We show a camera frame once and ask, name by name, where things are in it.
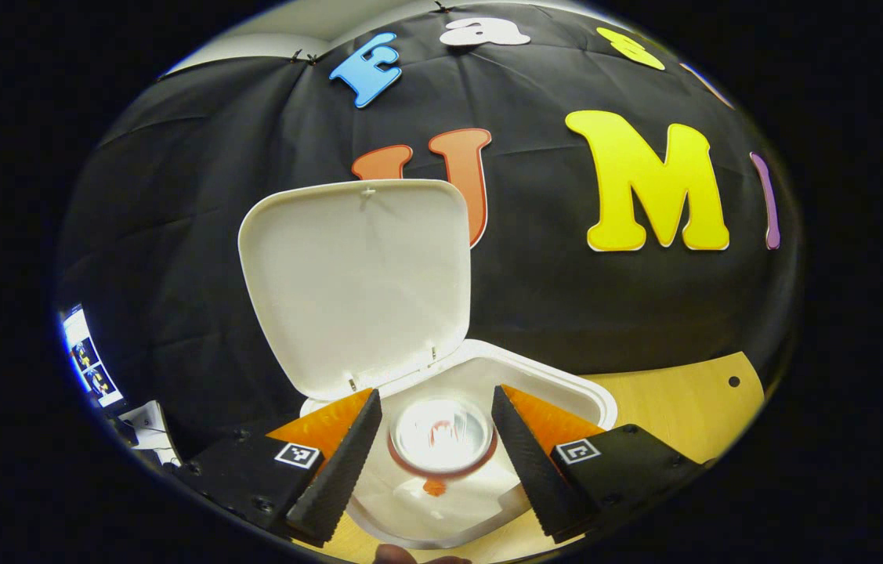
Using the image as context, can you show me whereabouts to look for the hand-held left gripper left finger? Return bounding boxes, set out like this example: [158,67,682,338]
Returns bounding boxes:
[175,388,383,548]

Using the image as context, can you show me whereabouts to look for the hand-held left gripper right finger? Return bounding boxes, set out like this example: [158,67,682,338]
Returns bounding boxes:
[490,384,707,545]

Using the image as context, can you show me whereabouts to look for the red pop can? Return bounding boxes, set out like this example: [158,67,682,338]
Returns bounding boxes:
[388,396,498,480]

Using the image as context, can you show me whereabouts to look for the white desktop garbage bin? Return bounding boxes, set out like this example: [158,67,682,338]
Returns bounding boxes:
[237,179,619,551]

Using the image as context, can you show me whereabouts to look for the wooden desktop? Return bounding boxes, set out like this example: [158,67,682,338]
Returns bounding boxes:
[316,351,765,564]

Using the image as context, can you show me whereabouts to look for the white side table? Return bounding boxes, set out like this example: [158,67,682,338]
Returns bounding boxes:
[118,399,179,467]

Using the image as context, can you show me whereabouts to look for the computer monitor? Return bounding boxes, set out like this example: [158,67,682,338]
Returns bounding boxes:
[59,304,126,408]

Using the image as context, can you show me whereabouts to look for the black backdrop cloth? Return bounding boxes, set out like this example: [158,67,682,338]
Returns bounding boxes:
[53,0,802,471]

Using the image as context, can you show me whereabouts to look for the row of black cloth clips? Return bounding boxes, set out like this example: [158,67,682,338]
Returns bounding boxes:
[288,2,450,65]

